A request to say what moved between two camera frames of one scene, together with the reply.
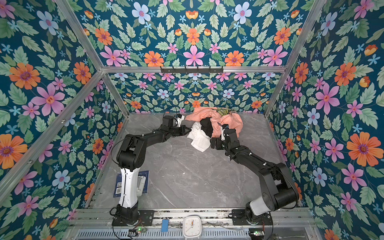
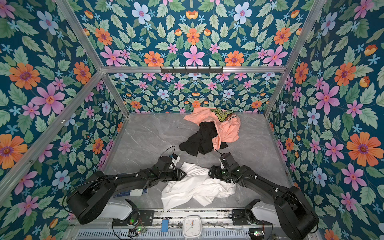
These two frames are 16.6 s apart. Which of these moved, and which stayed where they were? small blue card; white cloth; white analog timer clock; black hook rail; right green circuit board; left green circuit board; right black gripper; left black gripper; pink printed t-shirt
Moved: right black gripper; white cloth; left black gripper
Stayed: pink printed t-shirt; small blue card; black hook rail; right green circuit board; left green circuit board; white analog timer clock
